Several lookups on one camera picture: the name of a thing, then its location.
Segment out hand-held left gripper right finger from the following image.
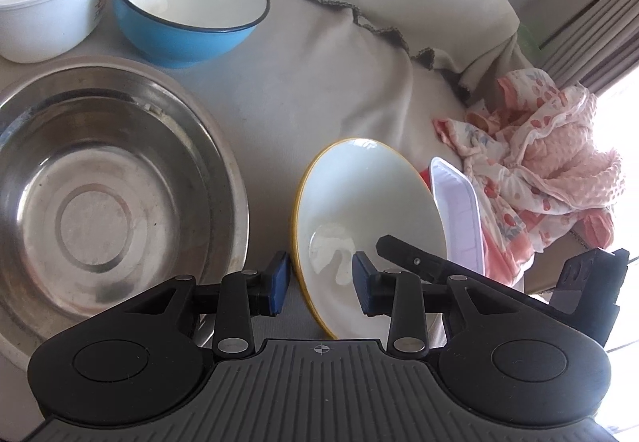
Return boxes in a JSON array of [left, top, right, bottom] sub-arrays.
[[352, 252, 531, 359]]

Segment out stainless steel basin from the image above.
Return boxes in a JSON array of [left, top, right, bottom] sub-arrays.
[[0, 57, 250, 370]]

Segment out white plastic tray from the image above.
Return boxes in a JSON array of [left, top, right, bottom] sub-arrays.
[[421, 156, 486, 276]]

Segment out pink floral baby clothing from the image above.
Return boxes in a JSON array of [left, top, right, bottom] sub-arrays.
[[432, 69, 627, 293]]

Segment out yellow-rimmed white bowl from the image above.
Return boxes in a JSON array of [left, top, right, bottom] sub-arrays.
[[291, 137, 448, 340]]

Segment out blue enamel bowl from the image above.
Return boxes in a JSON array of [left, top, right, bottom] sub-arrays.
[[112, 0, 271, 70]]

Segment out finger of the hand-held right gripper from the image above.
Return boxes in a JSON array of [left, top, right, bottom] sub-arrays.
[[375, 235, 552, 309]]

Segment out grey curtain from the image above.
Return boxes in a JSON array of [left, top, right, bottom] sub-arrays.
[[539, 0, 639, 96]]

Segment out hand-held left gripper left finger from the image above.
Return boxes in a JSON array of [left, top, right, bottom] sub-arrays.
[[118, 251, 292, 359]]

